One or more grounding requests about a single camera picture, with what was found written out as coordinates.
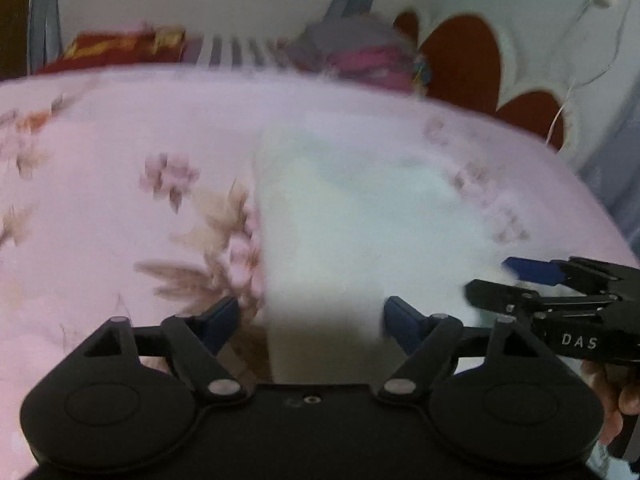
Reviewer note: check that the stack of folded clothes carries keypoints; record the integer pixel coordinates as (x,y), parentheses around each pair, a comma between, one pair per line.
(360,55)

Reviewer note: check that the grey striped pillow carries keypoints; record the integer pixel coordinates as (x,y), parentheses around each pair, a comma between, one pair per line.
(235,50)

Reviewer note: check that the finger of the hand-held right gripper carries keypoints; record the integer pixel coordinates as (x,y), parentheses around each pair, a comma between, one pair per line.
(532,270)
(505,296)

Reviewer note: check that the brown and white headboard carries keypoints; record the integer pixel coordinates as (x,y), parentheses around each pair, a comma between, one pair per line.
(465,70)

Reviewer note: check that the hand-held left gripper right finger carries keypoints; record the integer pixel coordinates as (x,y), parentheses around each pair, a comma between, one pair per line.
(400,321)

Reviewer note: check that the white small garment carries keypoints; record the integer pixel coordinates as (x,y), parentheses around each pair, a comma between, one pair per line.
(370,240)

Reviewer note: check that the person's right hand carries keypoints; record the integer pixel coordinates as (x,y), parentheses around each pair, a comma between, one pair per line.
(607,390)

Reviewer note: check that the red patterned folded blanket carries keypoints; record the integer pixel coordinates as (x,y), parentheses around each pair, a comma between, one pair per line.
(120,50)

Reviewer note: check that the brown wooden door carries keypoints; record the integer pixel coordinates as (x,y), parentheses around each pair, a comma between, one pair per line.
(14,15)

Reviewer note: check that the pink floral bedsheet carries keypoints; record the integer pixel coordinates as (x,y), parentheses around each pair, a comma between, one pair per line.
(125,200)

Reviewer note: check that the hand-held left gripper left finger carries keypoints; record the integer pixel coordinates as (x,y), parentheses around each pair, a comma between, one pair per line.
(222,321)

